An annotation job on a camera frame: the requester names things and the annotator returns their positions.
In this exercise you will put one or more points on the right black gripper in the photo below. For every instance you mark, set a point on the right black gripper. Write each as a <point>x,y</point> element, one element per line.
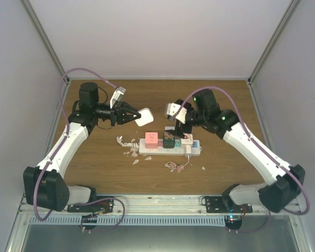
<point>179,128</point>

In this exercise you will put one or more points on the white paper scrap pile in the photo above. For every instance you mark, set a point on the white paper scrap pile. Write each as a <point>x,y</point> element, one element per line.
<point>133,152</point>

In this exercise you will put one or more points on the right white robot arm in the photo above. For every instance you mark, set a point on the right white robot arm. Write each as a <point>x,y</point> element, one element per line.
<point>282,189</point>

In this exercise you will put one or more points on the right aluminium frame post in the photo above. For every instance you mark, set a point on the right aluminium frame post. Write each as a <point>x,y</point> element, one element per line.
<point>287,15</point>

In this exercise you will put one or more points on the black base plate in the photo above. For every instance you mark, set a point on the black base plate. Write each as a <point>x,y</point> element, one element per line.
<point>214,204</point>
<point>104,206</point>

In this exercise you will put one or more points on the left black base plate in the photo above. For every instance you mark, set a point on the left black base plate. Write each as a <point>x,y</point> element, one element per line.
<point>104,206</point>

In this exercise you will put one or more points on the white rounded square adapter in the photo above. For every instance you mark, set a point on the white rounded square adapter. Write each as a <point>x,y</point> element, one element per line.
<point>146,117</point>

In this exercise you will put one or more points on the white plug adapter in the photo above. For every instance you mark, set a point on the white plug adapter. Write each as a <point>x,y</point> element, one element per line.
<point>170,129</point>

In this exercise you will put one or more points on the white cube adapter red print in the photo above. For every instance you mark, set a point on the white cube adapter red print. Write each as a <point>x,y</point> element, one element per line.
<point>187,139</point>

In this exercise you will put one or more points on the grey slotted cable duct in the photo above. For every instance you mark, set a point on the grey slotted cable duct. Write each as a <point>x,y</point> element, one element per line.
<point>110,220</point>

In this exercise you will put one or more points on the green dragon cube adapter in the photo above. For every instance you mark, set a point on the green dragon cube adapter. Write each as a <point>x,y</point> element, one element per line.
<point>168,141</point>

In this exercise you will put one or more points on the aluminium front rail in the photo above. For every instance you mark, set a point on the aluminium front rail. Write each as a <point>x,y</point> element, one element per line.
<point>165,205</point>

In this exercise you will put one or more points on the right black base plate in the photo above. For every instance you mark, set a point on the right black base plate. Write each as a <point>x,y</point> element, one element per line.
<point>214,204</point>

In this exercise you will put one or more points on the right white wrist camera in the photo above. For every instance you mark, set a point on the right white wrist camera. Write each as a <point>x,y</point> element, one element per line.
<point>177,112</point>

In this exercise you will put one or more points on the left aluminium frame post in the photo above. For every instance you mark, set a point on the left aluminium frame post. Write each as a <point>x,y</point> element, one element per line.
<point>42,34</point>

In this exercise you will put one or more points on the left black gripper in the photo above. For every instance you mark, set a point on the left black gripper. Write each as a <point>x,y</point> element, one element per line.
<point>118,114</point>

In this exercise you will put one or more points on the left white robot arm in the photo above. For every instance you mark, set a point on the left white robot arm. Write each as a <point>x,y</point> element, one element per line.
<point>44,184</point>

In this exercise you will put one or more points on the white power strip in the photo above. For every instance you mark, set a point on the white power strip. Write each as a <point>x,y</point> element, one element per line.
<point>178,150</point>

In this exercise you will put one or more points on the pink cube socket adapter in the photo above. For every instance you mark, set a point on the pink cube socket adapter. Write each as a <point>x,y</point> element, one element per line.
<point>151,138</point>

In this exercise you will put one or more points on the white usb charger plug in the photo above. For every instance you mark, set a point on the white usb charger plug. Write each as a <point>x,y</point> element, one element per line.
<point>188,151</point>

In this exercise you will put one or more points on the aluminium frame post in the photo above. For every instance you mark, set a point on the aluminium frame post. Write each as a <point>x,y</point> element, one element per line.
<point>287,15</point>
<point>42,34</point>

